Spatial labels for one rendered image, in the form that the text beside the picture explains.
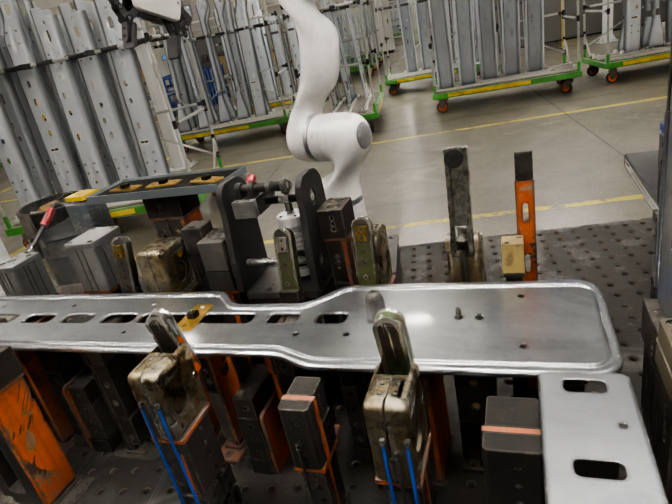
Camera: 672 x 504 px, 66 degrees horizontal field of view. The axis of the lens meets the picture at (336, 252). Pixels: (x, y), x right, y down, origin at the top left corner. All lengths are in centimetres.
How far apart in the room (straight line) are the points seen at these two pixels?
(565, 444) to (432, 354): 21
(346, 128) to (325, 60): 18
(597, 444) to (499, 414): 11
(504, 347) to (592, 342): 11
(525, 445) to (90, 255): 93
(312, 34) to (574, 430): 104
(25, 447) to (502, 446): 84
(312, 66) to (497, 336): 83
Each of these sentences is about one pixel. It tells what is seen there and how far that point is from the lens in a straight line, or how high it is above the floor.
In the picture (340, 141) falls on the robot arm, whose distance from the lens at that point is 127.
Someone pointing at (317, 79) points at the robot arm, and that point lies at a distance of 133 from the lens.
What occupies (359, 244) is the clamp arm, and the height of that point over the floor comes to 106.
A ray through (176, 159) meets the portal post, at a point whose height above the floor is 14.
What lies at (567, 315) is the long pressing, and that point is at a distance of 80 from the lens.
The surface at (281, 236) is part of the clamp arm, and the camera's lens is 97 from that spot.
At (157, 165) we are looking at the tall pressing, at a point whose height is 53.
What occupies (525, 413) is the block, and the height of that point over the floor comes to 98.
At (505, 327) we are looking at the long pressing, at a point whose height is 100.
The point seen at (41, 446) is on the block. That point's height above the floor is 83.
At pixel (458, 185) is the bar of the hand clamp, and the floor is 115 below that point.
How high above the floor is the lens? 143
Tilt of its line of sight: 24 degrees down
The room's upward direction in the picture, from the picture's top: 12 degrees counter-clockwise
